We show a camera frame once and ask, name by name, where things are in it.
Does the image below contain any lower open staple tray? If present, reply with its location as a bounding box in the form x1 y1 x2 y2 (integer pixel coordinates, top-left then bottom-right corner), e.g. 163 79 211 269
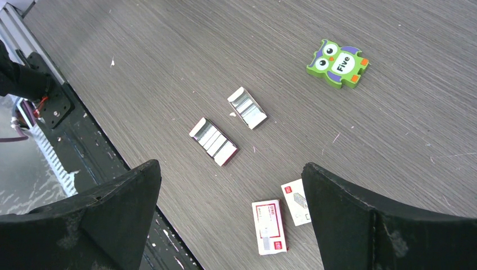
189 117 239 167

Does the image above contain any slotted cable duct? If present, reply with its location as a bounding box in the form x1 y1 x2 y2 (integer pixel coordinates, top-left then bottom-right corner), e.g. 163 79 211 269
30 125 79 197

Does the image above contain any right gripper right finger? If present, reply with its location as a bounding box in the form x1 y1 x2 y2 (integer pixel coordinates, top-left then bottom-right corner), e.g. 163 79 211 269
301 163 476 269

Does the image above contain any white staple box sleeve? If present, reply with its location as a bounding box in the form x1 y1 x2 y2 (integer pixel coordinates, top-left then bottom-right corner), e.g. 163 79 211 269
281 179 311 226

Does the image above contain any green owl eraser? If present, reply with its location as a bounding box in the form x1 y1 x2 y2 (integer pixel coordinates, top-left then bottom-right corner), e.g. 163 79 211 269
306 39 370 89

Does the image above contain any upper open staple tray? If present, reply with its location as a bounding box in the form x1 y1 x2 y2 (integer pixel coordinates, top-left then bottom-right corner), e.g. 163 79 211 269
227 87 267 129

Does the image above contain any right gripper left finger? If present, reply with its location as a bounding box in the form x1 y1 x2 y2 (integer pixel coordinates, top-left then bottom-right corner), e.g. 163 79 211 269
1 160 161 269

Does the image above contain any open staple tray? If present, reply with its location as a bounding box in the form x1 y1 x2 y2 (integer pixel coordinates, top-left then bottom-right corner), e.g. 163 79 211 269
227 87 267 129
189 117 239 167

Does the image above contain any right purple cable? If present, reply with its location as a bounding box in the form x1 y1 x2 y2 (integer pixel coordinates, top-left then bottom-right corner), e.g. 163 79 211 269
0 100 36 143

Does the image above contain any red staple box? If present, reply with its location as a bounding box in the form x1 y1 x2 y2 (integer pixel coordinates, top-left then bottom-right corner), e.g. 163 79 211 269
251 199 288 255

